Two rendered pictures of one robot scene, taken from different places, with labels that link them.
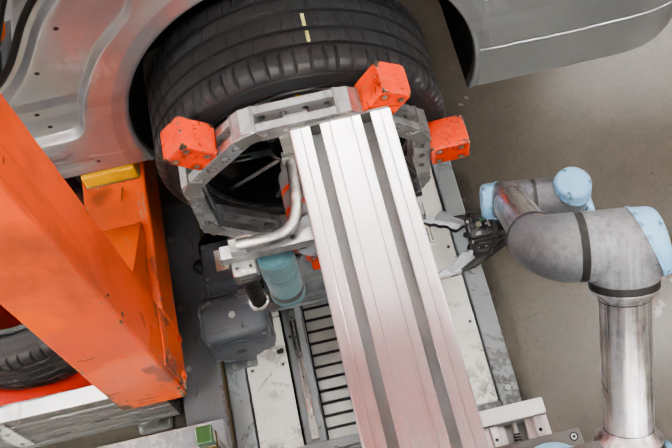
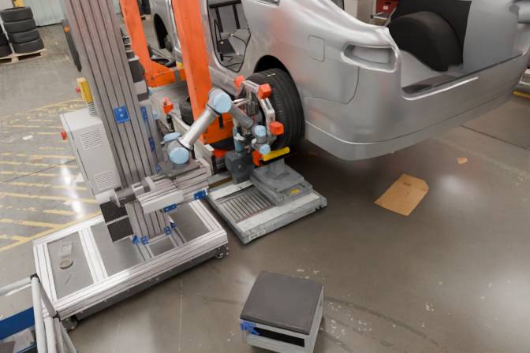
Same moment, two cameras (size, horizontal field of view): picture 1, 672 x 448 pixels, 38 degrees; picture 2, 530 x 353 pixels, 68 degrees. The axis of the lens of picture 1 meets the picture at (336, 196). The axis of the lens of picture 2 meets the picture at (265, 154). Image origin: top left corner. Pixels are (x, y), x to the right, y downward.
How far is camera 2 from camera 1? 271 cm
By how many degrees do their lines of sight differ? 52
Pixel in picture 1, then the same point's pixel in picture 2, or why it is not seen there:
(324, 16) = (277, 76)
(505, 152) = (340, 217)
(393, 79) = (264, 87)
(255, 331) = (231, 158)
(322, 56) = (264, 78)
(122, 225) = not seen: hidden behind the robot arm
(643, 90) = (393, 245)
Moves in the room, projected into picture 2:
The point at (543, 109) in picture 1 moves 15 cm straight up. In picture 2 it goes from (364, 222) to (365, 207)
